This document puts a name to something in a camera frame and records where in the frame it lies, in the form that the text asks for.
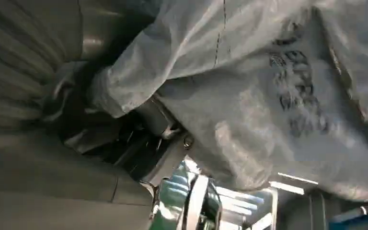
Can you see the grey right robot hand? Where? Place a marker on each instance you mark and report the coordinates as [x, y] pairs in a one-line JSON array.
[[60, 177]]

